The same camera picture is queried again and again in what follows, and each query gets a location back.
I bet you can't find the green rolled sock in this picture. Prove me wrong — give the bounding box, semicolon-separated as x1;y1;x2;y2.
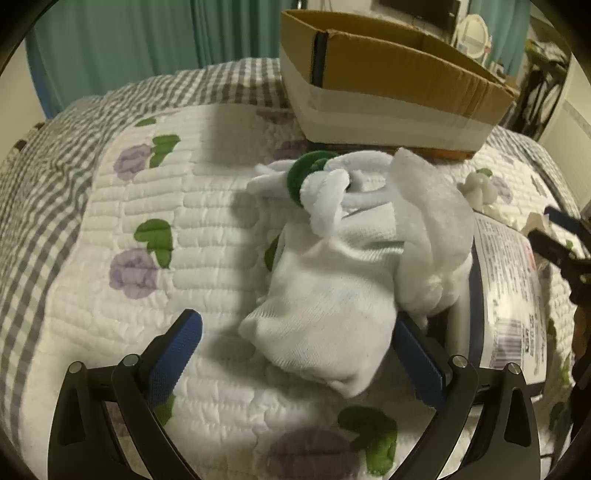
247;149;399;239

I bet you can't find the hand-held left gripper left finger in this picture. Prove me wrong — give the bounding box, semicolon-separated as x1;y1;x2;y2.
48;309;204;480

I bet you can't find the brown cardboard box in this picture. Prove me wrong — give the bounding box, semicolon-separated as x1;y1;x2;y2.
278;9;521;161

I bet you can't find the white round mirror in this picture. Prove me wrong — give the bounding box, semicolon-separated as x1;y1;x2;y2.
454;13;491;59

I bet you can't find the white floral quilted blanket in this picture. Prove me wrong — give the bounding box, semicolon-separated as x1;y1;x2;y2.
9;107;580;480

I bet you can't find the white fluffy plush cloth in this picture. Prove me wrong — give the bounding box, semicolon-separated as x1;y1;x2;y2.
389;147;477;325

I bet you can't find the dark metal rack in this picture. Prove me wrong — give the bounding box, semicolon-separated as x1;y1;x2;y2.
510;41;571;140

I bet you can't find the dark screen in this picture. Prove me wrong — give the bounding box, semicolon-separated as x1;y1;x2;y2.
380;0;462;29

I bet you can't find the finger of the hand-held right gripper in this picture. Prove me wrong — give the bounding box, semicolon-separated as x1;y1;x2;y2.
543;206;583;233
527;229;591;305

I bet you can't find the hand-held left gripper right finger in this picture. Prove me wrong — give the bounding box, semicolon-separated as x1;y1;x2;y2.
392;318;541;480

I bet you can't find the teal curtain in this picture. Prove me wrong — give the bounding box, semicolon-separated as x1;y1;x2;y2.
25;0;528;119

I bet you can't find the plastic package with printed label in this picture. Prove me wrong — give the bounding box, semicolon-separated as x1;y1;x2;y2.
450;213;556;398

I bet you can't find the floral quilted bedspread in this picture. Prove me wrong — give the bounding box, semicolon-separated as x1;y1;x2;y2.
0;57;578;464

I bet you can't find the white sock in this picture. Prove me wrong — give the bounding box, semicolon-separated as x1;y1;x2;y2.
238;216;408;398

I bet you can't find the small white knotted toy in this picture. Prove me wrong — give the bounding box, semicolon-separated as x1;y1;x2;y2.
457;168;502;209

